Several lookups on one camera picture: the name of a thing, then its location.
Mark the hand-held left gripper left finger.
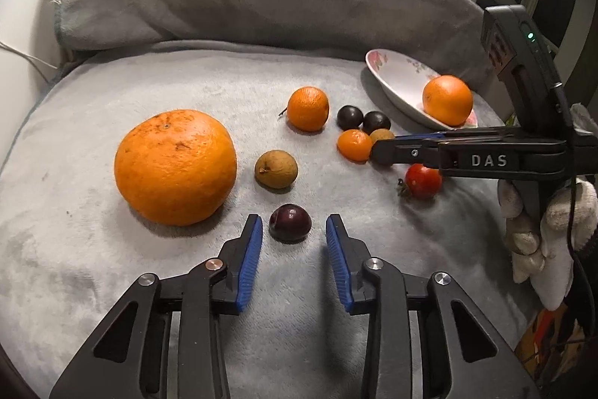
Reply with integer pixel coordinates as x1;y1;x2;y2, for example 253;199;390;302
49;214;263;399

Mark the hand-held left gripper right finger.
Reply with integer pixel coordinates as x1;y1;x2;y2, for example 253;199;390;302
326;213;540;399

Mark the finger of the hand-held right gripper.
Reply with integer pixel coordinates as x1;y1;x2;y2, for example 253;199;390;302
371;138;442;168
395;127;515;142

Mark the dark plum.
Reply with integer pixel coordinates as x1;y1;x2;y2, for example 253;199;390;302
363;111;392;134
337;105;364;131
268;203;312;242

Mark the medium orange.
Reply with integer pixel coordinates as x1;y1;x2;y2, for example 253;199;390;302
422;74;474;127

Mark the small tangerine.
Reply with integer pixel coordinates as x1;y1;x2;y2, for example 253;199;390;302
337;129;373;161

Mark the white floral bowl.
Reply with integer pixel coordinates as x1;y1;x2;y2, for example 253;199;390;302
365;49;480;131

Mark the mandarin with stem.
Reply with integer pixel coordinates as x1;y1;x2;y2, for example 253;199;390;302
279;86;330;133

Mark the large orange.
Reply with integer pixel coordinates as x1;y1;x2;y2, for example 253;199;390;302
114;110;238;227

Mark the person's right hand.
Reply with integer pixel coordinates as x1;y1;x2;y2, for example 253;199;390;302
497;177;598;311

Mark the red cherry tomato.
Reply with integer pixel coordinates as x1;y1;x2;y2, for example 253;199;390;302
397;164;443;200

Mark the grey fleece blanket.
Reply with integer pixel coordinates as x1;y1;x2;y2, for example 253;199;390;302
0;39;538;399

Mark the colourful printed bag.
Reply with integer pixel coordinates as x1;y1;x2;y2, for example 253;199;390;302
514;306;598;399

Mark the black cable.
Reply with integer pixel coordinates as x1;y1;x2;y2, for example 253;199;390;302
554;83;598;334

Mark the white cable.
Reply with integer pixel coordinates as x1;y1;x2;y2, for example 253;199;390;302
0;43;61;71

